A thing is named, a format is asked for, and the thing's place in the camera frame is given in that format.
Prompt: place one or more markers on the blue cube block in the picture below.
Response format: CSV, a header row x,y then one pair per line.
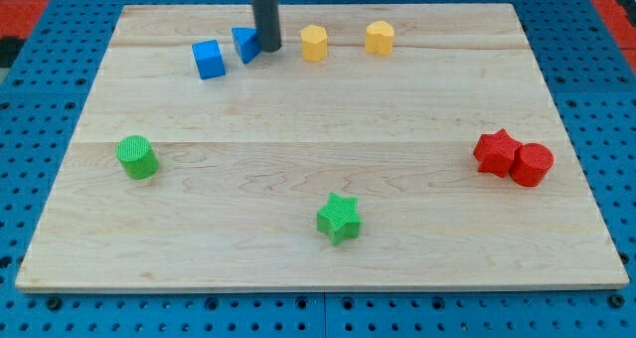
x,y
209,59

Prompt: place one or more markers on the yellow hexagon block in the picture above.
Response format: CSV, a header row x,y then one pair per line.
x,y
314,43

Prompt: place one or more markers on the green cylinder block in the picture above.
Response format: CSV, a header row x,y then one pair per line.
x,y
136,156

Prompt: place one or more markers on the red star block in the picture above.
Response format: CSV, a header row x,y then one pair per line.
x,y
496,152

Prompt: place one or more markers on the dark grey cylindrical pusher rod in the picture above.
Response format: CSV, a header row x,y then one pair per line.
x,y
266,20

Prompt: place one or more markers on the light wooden board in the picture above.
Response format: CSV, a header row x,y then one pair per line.
x,y
247,159

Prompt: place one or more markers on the red cylinder block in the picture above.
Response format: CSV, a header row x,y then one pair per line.
x,y
532,163

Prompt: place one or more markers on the green star block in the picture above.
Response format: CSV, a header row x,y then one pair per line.
x,y
339,219

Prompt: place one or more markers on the blue triangle block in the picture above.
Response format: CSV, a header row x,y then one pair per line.
x,y
246,42

